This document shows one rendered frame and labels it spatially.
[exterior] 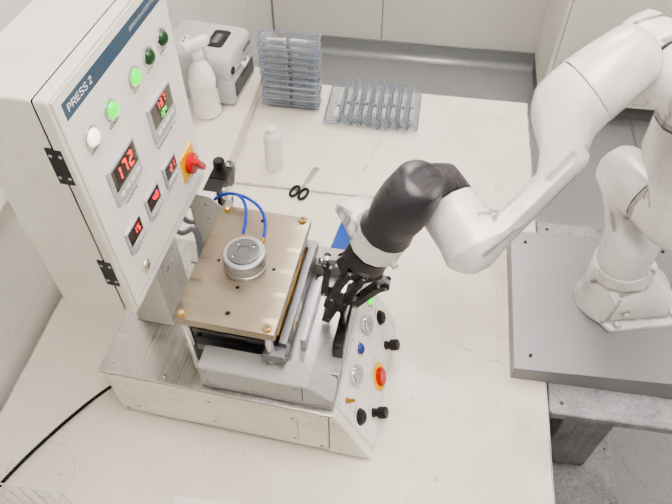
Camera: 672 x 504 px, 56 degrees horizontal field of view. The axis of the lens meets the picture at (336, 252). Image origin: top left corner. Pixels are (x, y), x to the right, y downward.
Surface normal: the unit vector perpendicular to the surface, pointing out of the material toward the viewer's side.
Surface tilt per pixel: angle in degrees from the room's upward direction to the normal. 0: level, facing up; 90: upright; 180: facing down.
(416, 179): 17
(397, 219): 83
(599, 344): 3
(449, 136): 0
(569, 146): 49
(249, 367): 0
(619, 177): 59
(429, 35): 90
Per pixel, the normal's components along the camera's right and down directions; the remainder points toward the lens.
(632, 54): -0.17, -0.04
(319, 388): 0.64, -0.38
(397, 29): -0.15, 0.76
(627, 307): 0.06, 0.73
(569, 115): -0.34, 0.08
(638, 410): 0.00, -0.64
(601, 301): -0.82, 0.40
